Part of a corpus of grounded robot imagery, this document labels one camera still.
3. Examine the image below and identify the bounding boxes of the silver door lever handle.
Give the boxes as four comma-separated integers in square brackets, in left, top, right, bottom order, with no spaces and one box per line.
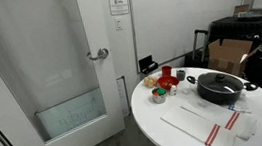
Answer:
[86,47,110,62]

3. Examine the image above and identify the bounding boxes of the white door with frosted glass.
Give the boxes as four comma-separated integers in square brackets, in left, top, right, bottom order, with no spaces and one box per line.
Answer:
[0,0,129,146]

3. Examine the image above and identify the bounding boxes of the small green-rimmed bowl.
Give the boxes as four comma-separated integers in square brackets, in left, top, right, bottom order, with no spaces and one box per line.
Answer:
[151,86,168,105]

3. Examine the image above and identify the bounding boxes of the red bowl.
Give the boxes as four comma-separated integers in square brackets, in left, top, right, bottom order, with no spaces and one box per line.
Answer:
[156,74,181,93]

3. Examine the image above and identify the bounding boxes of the large wall whiteboard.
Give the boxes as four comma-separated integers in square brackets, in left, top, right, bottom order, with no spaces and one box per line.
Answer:
[128,0,262,74]

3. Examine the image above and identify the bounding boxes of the small white shaker bottle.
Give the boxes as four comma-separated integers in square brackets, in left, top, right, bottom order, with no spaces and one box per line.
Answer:
[168,84,179,97]

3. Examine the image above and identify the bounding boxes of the red cup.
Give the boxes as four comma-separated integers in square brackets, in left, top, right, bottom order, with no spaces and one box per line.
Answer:
[160,64,174,78]

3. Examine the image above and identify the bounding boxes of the white wall sign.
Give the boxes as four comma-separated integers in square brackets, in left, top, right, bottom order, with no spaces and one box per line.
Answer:
[108,0,131,17]

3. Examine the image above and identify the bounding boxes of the yellow bread rolls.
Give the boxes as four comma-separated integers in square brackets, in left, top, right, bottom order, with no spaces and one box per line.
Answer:
[143,75,159,89]

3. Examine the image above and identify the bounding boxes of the small brown cardboard box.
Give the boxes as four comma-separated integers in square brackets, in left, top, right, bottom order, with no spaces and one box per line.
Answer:
[233,3,253,16]

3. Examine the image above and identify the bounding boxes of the clear measuring cup dark contents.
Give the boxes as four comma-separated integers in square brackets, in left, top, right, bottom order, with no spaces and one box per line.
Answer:
[175,68,187,82]

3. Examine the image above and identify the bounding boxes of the white light switch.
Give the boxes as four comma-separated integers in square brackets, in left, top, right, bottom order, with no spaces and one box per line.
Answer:
[113,16,124,32]

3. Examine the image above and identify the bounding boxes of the black cooking pot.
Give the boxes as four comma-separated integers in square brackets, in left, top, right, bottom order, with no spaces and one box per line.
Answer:
[186,67,261,110]

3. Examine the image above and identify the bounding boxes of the open cardboard box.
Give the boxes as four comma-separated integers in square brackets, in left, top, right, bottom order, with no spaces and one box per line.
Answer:
[204,33,262,82]

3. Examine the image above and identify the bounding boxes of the glass lid with black knob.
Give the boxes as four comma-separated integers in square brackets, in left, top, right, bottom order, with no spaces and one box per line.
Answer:
[196,67,245,98]

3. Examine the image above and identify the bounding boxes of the black suitcase with pull handle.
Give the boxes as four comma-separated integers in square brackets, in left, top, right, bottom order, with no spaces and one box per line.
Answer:
[179,27,214,72]

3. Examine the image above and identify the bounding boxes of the white towel with red stripes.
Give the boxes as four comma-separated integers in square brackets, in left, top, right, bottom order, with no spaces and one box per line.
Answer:
[158,95,261,146]

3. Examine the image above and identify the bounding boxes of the grey flat device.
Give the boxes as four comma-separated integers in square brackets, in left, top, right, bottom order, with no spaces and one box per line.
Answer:
[238,10,262,21]

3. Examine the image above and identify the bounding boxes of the black cloth covered table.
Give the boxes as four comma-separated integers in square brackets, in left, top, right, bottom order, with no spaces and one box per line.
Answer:
[206,11,262,47]

